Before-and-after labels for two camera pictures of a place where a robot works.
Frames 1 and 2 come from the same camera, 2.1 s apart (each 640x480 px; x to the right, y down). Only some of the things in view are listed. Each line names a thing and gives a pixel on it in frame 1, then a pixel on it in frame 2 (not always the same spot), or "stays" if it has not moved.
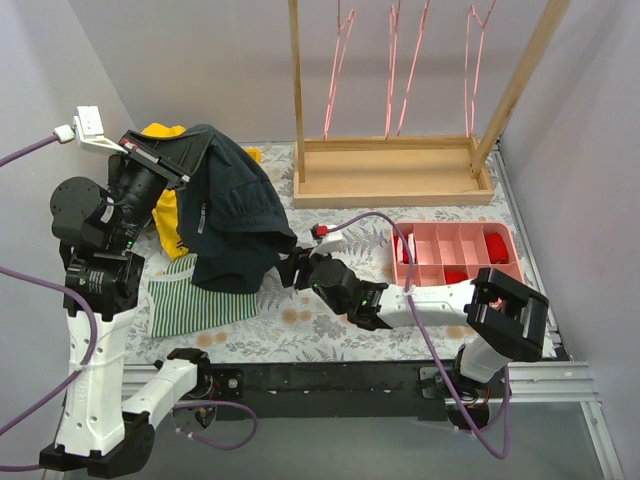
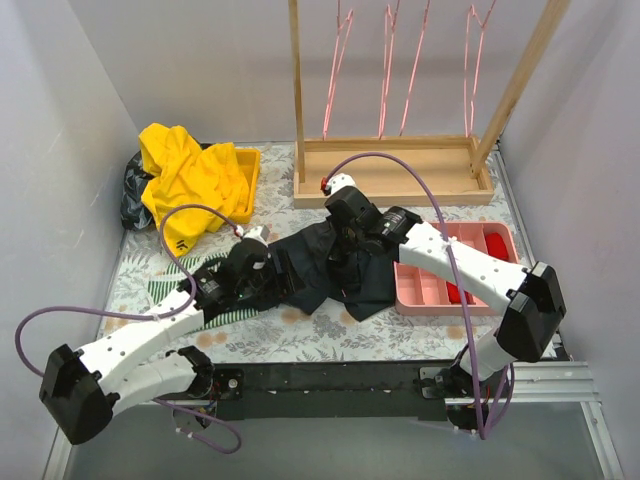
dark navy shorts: (230, 219) -> (338, 259)
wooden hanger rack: (364, 171) stays
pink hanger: (350, 20) stays
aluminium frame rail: (533, 383) stays
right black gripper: (297, 267) -> (345, 248)
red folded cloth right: (496, 248) stays
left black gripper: (153, 158) -> (279, 270)
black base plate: (336, 389) stays
